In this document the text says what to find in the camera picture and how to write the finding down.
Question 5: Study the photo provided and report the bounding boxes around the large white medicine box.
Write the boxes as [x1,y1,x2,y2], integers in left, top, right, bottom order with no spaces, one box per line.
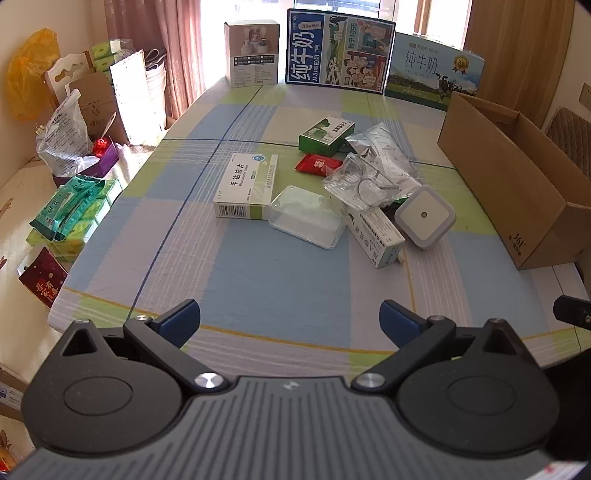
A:
[213,152,279,221]

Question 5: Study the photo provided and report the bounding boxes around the red snack packet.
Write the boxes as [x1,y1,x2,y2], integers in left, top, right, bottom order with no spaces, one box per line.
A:
[295,154,343,177]

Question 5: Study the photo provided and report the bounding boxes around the small green box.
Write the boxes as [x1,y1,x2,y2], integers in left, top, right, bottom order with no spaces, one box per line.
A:
[298,115,356,155]

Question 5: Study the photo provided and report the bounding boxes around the clear printed plastic bag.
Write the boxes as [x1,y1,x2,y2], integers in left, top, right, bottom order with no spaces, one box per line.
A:
[36,90,100,176]

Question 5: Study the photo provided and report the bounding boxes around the chair with quilted brown cover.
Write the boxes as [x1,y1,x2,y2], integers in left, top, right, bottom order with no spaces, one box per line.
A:
[545,106,591,178]

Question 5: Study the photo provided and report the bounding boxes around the pink curtain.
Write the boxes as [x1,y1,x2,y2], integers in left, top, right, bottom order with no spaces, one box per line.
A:
[104,0,206,118]

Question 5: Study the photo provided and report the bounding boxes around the green tissue packs by curtain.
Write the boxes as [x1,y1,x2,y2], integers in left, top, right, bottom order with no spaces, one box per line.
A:
[90,39,134,73]

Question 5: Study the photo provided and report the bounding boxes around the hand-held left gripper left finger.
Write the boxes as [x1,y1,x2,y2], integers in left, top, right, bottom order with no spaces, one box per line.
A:
[58,299,232,395]

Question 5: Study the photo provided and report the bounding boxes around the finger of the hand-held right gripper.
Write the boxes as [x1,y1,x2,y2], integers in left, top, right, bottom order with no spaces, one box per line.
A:
[553,295,591,331]

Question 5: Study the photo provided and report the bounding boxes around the dark blue milk carton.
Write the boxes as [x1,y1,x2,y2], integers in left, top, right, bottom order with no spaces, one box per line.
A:
[285,8,397,96]

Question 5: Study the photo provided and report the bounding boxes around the clear plastic container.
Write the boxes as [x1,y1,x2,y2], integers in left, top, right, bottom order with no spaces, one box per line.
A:
[268,185,348,250]

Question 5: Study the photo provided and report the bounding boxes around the white paper bag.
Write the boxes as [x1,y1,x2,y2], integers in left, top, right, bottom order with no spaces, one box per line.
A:
[110,50,167,145]

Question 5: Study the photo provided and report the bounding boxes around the white plastic bucket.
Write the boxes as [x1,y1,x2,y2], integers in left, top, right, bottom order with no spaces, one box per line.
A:
[145,48,167,112]

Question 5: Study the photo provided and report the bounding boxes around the plain brown carton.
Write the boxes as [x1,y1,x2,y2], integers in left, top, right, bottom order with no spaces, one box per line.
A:
[69,71,130,145]

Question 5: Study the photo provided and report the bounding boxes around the light blue cow milk carton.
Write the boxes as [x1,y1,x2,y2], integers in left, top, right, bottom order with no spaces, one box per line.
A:
[385,31,485,112]

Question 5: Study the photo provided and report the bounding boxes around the brown cardboard box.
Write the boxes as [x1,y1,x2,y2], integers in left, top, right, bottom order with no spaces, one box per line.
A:
[45,51,95,109]
[437,91,591,271]

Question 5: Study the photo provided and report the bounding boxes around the small white medicine box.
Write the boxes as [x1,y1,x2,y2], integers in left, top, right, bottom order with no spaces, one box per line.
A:
[347,208,406,269]

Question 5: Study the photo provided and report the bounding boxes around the wooden wardrobe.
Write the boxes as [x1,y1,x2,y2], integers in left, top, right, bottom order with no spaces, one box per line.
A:
[464,0,575,123]

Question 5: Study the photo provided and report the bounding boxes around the dark red gift bag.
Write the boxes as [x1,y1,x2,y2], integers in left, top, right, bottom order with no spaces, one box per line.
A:
[18,247,70,309]

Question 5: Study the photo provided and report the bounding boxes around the window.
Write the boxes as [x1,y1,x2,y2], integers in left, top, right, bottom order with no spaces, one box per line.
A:
[203,0,467,35]

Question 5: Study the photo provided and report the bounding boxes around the stack of green tissue packs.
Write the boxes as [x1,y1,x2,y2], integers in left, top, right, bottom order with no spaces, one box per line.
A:
[27,174,122,263]

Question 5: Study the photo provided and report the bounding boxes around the white appliance box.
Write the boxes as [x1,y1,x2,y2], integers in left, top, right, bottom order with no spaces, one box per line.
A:
[224,20,280,88]

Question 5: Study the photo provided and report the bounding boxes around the clear plastic bag with cable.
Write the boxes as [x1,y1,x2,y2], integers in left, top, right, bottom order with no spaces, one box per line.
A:
[323,154,400,210]

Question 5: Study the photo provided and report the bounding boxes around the purple box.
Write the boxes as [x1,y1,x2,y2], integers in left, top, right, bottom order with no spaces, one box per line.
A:
[52,141,120,189]

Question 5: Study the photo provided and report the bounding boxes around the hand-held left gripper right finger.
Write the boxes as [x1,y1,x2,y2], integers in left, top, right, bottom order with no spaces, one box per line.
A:
[351,299,527,395]

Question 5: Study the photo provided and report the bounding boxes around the yellow plastic bag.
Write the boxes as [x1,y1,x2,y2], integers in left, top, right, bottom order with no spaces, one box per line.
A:
[6,28,62,121]

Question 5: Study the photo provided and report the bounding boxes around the white square night light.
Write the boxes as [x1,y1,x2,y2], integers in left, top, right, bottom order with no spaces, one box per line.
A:
[394,186,457,250]

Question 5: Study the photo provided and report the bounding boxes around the silver foil bag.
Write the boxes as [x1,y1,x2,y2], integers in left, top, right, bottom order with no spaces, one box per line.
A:
[345,122,419,204]

